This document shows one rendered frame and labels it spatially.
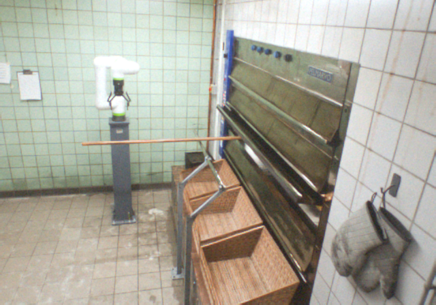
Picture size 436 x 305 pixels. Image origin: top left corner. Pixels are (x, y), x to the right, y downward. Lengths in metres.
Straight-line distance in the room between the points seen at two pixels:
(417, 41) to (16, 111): 3.95
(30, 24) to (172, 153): 2.18
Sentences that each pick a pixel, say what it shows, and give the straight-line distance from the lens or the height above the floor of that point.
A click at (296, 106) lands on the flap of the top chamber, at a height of 1.79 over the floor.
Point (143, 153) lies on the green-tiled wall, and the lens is 4.29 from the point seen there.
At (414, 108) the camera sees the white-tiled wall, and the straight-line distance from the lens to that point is 1.25.
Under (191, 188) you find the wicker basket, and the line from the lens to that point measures 3.34.
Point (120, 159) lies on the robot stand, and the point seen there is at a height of 0.79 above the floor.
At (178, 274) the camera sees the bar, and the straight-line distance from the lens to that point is 3.23.
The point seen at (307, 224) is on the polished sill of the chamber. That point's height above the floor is 1.18.
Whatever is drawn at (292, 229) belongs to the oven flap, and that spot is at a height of 1.04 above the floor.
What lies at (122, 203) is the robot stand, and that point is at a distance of 3.79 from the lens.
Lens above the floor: 2.24
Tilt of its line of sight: 20 degrees down
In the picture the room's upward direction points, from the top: 4 degrees clockwise
